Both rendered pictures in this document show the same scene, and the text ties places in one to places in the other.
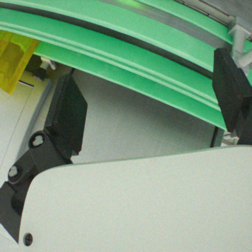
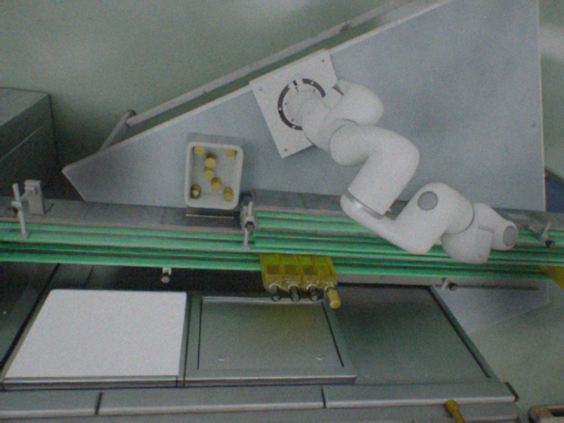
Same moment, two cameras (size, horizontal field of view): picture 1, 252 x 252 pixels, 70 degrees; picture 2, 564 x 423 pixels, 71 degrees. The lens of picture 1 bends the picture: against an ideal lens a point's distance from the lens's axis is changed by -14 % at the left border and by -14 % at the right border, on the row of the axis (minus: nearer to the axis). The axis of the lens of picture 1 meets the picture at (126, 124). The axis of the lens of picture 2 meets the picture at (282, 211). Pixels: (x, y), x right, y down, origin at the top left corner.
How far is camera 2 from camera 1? 1.19 m
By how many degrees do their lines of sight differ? 50
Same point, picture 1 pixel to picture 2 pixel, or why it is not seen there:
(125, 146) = (394, 320)
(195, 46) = not seen: hidden behind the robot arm
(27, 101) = (325, 307)
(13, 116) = (321, 319)
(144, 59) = (389, 248)
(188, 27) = not seen: hidden behind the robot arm
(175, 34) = not seen: hidden behind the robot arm
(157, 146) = (409, 314)
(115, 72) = (371, 269)
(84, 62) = (354, 269)
